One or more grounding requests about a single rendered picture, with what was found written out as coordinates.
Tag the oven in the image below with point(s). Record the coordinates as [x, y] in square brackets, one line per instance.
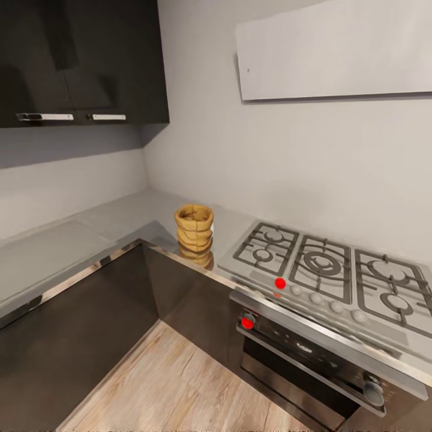
[319, 380]

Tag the drop in sink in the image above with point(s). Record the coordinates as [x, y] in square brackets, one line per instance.
[33, 261]

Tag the range hood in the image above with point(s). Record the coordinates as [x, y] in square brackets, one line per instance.
[338, 47]

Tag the popcorn bag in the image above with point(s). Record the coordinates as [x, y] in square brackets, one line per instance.
[194, 226]

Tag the cabinet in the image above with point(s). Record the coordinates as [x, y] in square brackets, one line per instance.
[81, 62]

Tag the burner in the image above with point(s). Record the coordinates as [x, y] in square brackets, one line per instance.
[385, 296]

